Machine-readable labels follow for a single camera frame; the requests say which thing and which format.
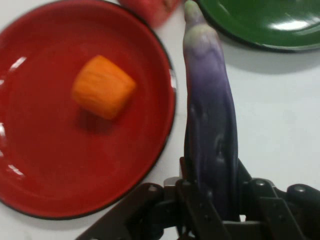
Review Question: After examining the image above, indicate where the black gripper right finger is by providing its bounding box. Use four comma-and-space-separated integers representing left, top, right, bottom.
237, 159, 320, 240

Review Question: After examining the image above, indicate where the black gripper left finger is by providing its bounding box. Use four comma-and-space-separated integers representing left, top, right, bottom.
74, 156, 232, 240

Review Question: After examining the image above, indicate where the purple toy eggplant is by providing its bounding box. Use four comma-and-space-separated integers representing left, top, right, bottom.
182, 0, 241, 223

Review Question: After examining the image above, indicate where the red enamel plate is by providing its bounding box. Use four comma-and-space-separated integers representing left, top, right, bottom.
0, 0, 177, 221

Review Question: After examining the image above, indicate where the orange toy carrot piece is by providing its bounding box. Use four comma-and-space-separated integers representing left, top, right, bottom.
71, 54, 137, 121

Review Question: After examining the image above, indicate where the green enamel plate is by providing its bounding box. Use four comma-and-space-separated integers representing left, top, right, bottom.
196, 0, 320, 54

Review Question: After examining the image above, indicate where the pink toy apple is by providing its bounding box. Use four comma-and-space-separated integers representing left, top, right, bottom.
116, 0, 182, 27

